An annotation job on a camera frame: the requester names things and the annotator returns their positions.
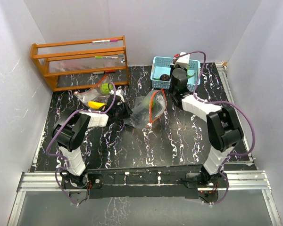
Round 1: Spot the zip bag red seal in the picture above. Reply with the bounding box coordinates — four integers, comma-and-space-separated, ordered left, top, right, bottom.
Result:
124, 89, 167, 127

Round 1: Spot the zip bag with grapes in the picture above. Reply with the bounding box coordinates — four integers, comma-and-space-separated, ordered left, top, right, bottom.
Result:
74, 75, 114, 110

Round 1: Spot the green fake chili pepper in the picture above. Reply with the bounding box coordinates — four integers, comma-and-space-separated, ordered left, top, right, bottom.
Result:
153, 73, 196, 81

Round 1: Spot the dark red fake fruit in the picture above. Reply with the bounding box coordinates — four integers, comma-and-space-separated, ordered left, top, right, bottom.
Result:
159, 74, 170, 81

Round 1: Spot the light blue plastic basket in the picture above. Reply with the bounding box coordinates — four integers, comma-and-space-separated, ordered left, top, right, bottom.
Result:
150, 56, 201, 91

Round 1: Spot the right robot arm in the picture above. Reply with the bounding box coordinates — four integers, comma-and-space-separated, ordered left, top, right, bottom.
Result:
170, 68, 244, 187

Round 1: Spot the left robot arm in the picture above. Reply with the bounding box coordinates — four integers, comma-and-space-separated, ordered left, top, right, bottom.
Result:
52, 93, 132, 188

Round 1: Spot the green bumpy fruit left bag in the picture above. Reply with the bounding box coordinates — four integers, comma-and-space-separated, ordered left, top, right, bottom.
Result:
100, 82, 114, 96

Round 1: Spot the red black item on shelf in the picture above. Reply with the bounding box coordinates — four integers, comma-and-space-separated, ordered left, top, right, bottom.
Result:
93, 70, 116, 74

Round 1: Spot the green white marker pen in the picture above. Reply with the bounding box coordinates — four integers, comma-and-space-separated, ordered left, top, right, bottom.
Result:
94, 56, 119, 59

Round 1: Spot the wooden shelf rack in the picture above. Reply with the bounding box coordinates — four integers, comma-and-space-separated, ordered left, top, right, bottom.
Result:
30, 35, 130, 92

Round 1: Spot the pink white marker pen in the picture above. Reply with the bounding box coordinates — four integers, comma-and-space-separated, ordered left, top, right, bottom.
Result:
91, 39, 118, 43

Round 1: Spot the black base crossbar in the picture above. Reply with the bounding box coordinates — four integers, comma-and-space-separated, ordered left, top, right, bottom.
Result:
61, 163, 229, 200

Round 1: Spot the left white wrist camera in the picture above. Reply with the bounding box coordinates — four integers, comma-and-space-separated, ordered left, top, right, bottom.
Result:
115, 89, 125, 105

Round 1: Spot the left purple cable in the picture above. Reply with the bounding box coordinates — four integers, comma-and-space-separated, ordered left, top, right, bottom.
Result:
46, 81, 117, 205

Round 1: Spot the aluminium frame rail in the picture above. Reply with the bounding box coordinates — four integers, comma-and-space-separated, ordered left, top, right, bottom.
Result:
8, 167, 282, 226

